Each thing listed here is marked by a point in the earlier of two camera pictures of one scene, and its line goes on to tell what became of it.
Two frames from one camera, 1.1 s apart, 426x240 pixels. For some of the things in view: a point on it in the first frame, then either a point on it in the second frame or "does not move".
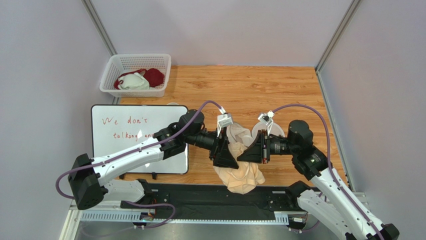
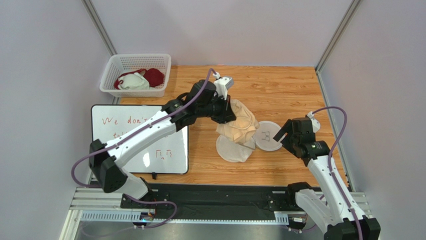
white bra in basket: (132, 81) does not move
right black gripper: (263, 146) -> (292, 137)
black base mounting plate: (283, 198) does not move
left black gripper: (222, 155) -> (227, 114)
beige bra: (244, 179) -> (242, 129)
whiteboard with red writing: (116, 128) does not move
